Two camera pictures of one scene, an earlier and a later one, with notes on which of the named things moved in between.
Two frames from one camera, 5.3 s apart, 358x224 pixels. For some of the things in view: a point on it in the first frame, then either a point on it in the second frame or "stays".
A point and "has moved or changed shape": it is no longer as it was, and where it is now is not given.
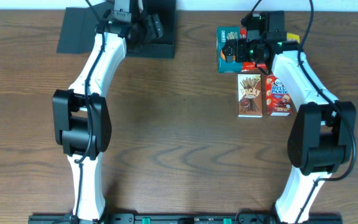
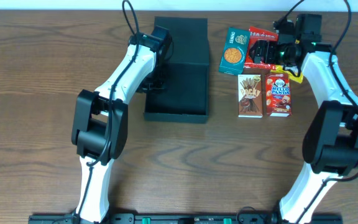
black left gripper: x=155 y=30 → x=161 y=86
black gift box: x=77 y=33 → x=185 y=97
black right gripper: x=239 y=45 → x=268 y=45
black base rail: x=318 y=218 stays
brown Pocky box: x=250 y=95 stays
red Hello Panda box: x=278 y=102 stays
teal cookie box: x=223 y=33 has moved or changed shape
